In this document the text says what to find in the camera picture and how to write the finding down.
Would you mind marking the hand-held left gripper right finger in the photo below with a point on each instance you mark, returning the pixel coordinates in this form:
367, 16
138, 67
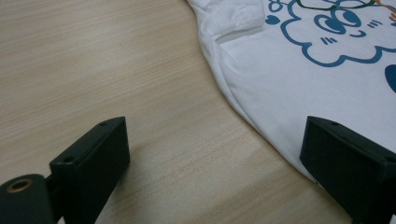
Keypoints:
351, 165

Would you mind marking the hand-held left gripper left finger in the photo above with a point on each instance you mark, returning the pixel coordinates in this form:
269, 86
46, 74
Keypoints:
90, 168

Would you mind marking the white printed t-shirt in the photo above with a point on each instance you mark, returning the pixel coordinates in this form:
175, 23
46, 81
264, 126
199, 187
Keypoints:
280, 81

